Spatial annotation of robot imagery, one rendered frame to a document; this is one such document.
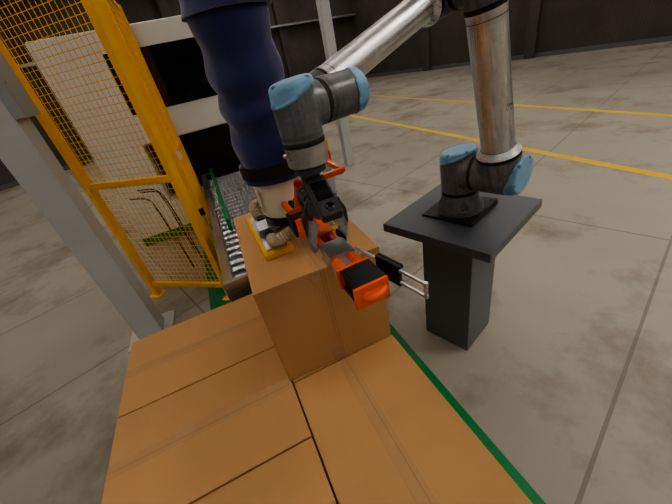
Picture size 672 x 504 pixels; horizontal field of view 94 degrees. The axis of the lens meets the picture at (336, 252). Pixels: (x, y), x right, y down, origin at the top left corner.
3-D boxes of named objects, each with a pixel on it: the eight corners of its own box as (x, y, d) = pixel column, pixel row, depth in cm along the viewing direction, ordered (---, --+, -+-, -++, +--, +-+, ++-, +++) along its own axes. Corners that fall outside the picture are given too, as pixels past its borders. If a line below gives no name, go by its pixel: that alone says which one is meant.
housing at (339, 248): (321, 260, 77) (317, 245, 75) (345, 250, 79) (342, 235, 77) (332, 274, 72) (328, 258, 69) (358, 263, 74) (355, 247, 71)
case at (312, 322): (261, 288, 158) (232, 217, 137) (334, 260, 167) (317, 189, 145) (290, 381, 109) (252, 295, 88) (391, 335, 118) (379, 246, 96)
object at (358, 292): (339, 288, 67) (335, 269, 64) (369, 274, 69) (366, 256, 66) (357, 311, 60) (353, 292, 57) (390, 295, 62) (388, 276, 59)
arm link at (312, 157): (331, 140, 64) (286, 154, 62) (336, 164, 67) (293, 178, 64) (316, 134, 71) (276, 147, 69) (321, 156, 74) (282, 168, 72)
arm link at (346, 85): (337, 69, 74) (293, 81, 68) (371, 61, 65) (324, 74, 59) (345, 111, 78) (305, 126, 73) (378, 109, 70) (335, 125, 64)
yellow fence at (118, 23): (211, 225, 376) (111, 7, 264) (219, 222, 379) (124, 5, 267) (221, 272, 282) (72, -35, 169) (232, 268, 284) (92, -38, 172)
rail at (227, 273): (207, 191, 355) (200, 175, 345) (212, 189, 356) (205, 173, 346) (235, 312, 168) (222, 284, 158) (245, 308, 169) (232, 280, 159)
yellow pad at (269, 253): (247, 223, 128) (242, 212, 125) (270, 215, 131) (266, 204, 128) (266, 262, 101) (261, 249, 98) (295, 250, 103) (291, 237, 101)
